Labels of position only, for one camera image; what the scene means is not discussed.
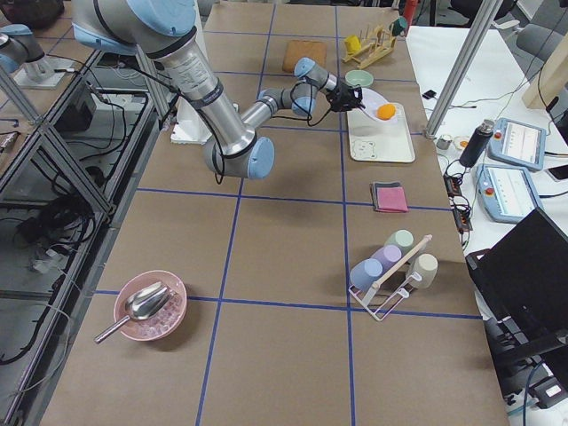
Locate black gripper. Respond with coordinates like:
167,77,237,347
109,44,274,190
326,84,366,112

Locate white plate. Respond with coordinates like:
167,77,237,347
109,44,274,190
362,88,396,122

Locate orange fruit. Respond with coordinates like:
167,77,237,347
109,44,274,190
375,103,397,121

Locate cream bear tray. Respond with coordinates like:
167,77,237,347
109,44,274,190
347,103,415,163

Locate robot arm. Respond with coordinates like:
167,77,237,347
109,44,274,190
73,0,363,179
1,24,53,82

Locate light green bowl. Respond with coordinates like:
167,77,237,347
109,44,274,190
344,69,375,88

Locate yellow mug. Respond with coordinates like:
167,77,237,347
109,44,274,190
343,35,361,55

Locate wooden mug rack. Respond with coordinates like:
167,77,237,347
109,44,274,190
342,24,397,69

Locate small black sensor puck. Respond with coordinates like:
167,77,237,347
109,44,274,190
422,90,437,99

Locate wooden cutting board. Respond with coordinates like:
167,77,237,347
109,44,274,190
281,40,327,74

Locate dark green mug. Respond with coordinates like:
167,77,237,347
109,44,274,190
389,16,408,37

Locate small metal cup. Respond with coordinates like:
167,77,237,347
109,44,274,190
436,134,453,151

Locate pink and grey cloths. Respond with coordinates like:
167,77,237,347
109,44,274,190
369,182,408,213

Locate red cylinder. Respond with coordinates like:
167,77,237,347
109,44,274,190
403,0,420,28

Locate black water bottle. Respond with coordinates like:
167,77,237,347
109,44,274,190
458,119,495,169

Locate green cup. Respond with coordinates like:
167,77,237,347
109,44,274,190
384,229,414,255

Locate purple cup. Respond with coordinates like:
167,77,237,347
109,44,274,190
371,244,402,271

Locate black usb hub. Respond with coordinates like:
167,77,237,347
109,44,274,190
444,174,473,234

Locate far teach pendant tablet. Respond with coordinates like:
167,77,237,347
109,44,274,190
487,118,547,171

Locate teach pendant tablet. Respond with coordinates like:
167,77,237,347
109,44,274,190
475,164,543,224
487,118,547,171

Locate blue cup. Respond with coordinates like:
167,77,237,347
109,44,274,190
350,258,383,291

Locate beige cup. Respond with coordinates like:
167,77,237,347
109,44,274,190
406,253,438,288

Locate near teach pendant tablet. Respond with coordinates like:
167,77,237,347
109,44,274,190
475,164,543,224

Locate white cup rack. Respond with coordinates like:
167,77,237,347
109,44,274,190
348,234,432,321

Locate black smartphone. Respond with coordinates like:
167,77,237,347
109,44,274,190
547,164,568,181

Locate black laptop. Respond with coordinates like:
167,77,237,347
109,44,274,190
464,206,568,369

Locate pink bowl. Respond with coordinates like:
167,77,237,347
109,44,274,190
114,270,187,342

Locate metal scoop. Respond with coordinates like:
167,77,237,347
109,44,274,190
94,282,173,344

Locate aluminium frame post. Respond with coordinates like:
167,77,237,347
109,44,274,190
423,0,502,139

